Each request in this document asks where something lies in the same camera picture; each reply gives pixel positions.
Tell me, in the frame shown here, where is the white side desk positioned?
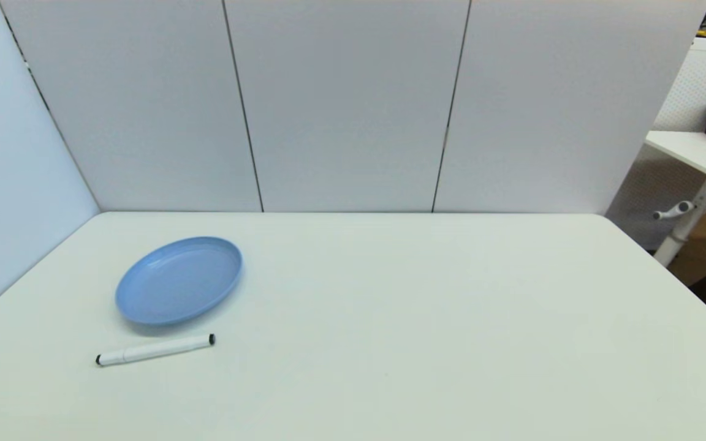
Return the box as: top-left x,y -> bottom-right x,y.
644,130 -> 706,197

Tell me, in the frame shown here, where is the white perforated panel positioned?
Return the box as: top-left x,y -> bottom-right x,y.
604,37 -> 706,252

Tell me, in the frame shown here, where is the blue oval plastic plate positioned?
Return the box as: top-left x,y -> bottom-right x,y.
115,236 -> 243,326

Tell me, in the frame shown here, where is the white marker with black caps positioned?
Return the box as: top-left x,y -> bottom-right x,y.
95,334 -> 216,368

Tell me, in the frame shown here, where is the white desk leg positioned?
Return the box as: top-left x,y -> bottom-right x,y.
653,178 -> 706,268

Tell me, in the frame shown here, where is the white desk crank handle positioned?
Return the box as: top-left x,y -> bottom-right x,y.
653,201 -> 697,221

